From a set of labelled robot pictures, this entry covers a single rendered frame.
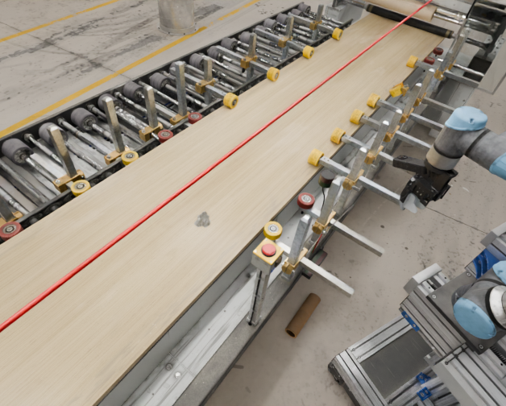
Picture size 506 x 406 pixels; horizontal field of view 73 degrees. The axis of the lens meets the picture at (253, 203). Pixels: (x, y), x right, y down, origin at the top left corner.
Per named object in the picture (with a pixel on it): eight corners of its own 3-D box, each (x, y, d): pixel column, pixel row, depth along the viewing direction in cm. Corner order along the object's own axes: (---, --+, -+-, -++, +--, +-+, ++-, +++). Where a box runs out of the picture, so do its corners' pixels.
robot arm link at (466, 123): (482, 128, 75) (448, 109, 79) (455, 164, 84) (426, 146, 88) (499, 118, 79) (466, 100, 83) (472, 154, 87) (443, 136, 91)
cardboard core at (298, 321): (321, 298, 219) (297, 335, 202) (318, 304, 225) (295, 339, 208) (311, 291, 221) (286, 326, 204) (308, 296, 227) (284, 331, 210)
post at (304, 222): (291, 280, 160) (313, 217, 124) (287, 285, 158) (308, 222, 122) (284, 276, 162) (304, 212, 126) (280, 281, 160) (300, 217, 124)
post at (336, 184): (317, 246, 174) (344, 180, 138) (313, 250, 172) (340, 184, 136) (311, 242, 175) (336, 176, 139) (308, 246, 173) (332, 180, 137)
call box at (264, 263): (280, 263, 109) (284, 249, 104) (268, 277, 106) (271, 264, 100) (263, 250, 112) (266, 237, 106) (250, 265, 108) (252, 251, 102)
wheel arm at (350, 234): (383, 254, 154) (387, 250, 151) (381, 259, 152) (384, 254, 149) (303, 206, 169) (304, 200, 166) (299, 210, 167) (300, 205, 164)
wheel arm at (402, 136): (437, 153, 190) (441, 148, 187) (435, 156, 188) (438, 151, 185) (357, 116, 207) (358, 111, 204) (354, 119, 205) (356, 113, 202)
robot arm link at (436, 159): (426, 144, 88) (447, 136, 91) (418, 158, 92) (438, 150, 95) (450, 162, 84) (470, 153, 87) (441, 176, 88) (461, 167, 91)
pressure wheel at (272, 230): (276, 234, 160) (279, 219, 151) (280, 249, 155) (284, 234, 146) (259, 236, 158) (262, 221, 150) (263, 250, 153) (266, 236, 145)
